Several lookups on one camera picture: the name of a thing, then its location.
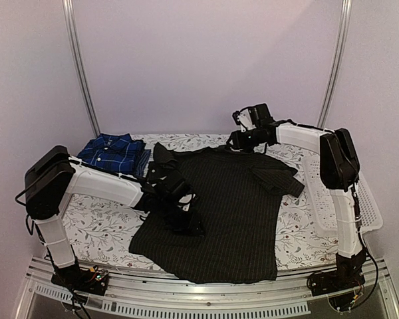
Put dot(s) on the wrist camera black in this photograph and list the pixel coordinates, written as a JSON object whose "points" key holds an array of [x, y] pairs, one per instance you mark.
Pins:
{"points": [[174, 187], [252, 117]]}

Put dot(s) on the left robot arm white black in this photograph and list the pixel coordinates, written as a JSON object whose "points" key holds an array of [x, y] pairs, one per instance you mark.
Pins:
{"points": [[57, 175]]}

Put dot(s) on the aluminium frame post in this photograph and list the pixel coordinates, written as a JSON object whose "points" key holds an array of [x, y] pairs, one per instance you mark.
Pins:
{"points": [[68, 10], [341, 38]]}

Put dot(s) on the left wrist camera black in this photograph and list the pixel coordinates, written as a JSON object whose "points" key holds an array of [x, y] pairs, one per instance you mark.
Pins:
{"points": [[174, 187]]}

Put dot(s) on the aluminium front rail frame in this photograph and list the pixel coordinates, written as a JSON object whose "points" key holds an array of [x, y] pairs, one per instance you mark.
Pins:
{"points": [[141, 293]]}

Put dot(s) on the black pinstriped long sleeve shirt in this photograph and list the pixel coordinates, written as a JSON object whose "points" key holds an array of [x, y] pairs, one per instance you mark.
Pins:
{"points": [[239, 196]]}

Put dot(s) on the right aluminium frame post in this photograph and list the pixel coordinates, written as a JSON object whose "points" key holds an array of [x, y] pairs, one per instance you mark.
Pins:
{"points": [[341, 38]]}

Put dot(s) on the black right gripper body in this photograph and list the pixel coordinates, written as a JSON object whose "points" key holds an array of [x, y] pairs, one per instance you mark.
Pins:
{"points": [[247, 143]]}

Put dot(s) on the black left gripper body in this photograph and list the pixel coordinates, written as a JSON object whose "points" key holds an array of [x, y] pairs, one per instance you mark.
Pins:
{"points": [[176, 221]]}

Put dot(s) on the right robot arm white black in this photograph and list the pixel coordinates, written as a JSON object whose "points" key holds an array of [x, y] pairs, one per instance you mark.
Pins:
{"points": [[339, 173]]}

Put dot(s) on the left aluminium frame post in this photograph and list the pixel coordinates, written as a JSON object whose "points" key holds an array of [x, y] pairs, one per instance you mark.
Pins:
{"points": [[68, 10]]}

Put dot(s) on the floral white tablecloth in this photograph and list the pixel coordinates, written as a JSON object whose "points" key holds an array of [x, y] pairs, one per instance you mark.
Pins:
{"points": [[100, 230]]}

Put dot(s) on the blue plaid folded shirt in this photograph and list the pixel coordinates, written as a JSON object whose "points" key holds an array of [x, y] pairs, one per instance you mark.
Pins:
{"points": [[118, 154]]}

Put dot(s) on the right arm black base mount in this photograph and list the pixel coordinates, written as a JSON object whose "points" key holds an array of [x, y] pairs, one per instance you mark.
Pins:
{"points": [[348, 274]]}

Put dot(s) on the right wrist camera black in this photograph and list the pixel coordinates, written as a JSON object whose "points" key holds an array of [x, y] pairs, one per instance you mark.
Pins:
{"points": [[252, 117]]}

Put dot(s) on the white plastic laundry basket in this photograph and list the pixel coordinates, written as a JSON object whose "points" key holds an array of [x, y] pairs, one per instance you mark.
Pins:
{"points": [[323, 207]]}

